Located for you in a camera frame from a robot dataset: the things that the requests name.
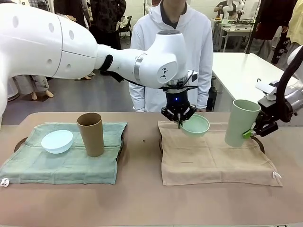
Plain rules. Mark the person in white jacket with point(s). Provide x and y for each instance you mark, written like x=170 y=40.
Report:
x=201 y=35

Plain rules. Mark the light blue bowl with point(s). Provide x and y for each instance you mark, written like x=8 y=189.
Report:
x=56 y=142

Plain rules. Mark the grey background workbench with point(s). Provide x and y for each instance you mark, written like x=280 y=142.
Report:
x=234 y=30

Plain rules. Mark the black vertical pole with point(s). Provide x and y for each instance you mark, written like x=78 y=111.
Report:
x=252 y=28

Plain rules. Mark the white background table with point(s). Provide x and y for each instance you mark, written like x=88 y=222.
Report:
x=236 y=71

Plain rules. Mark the person's left hand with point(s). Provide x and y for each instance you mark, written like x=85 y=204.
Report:
x=201 y=110

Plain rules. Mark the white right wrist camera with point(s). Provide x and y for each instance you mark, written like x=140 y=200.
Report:
x=266 y=88

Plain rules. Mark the person in dark maroon clothes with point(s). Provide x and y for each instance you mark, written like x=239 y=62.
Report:
x=270 y=23

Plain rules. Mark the brown tall cup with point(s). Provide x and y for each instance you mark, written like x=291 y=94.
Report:
x=92 y=137

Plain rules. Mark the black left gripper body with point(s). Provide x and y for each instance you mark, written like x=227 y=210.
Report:
x=177 y=101

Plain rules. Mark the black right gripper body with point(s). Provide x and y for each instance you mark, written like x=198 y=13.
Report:
x=272 y=110

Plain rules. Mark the person in yellow top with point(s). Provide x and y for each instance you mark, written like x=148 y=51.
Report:
x=296 y=28

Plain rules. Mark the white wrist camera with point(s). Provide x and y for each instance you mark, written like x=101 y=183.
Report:
x=193 y=76
x=266 y=88

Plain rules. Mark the left gripper finger with green tip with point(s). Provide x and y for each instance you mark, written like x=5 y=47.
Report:
x=189 y=113
x=170 y=116

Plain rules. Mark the dark brown serving tray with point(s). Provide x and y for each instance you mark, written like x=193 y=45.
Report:
x=17 y=145
x=260 y=143

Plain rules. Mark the mint green tall cup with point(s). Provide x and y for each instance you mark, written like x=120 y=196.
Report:
x=239 y=123

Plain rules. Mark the mannequin in white jacket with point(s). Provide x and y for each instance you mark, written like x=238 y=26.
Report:
x=40 y=87

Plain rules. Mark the beige cloth mat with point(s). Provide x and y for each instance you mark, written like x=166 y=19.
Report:
x=213 y=160

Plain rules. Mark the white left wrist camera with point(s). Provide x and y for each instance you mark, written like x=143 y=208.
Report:
x=193 y=76

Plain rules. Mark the mint green bowl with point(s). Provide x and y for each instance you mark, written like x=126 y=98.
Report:
x=196 y=127

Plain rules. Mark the right gripper finger with green tip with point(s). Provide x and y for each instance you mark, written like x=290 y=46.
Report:
x=259 y=120
x=265 y=129

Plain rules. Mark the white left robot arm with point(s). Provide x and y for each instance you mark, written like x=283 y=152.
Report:
x=59 y=47

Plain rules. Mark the green cloth mat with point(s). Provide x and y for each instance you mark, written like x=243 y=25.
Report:
x=64 y=165

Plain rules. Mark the black office chair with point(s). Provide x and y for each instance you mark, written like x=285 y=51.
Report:
x=126 y=24

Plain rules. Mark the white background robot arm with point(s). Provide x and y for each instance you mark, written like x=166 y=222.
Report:
x=230 y=8

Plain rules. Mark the person in dark patterned top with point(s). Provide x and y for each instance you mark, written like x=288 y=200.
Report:
x=109 y=23

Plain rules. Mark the mannequin in black vest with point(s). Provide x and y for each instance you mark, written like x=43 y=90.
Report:
x=71 y=11

